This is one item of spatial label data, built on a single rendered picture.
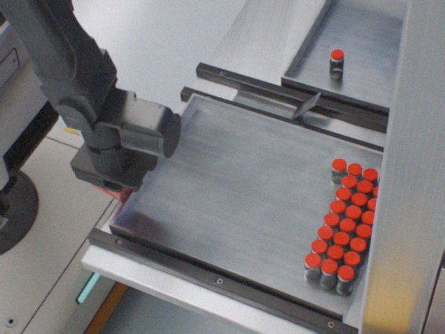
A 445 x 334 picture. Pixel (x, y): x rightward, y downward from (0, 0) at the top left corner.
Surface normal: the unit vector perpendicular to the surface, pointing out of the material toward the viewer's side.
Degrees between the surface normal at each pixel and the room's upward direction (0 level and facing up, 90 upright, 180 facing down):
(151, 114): 10
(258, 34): 0
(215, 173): 0
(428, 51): 90
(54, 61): 91
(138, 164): 1
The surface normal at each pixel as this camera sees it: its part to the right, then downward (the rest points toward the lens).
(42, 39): -0.27, 0.86
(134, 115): -0.06, -0.45
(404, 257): -0.42, 0.75
